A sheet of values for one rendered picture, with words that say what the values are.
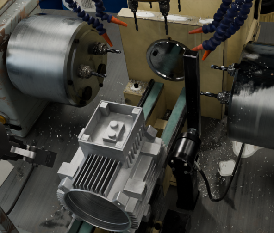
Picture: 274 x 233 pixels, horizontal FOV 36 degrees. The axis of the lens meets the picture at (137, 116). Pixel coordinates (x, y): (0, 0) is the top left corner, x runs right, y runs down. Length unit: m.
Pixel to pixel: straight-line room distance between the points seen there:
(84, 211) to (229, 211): 0.39
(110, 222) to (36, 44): 0.50
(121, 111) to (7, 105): 0.48
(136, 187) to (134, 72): 0.52
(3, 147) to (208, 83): 0.73
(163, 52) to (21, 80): 0.40
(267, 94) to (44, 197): 0.68
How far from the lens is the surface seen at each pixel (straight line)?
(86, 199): 0.99
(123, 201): 0.84
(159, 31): 1.15
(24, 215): 1.23
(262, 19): 2.00
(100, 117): 0.94
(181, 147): 0.95
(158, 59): 1.21
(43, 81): 1.14
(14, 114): 1.33
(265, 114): 0.95
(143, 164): 0.90
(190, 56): 0.84
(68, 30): 1.13
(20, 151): 0.66
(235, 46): 1.27
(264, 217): 1.14
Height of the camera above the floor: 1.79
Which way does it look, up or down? 47 degrees down
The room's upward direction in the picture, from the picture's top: 11 degrees counter-clockwise
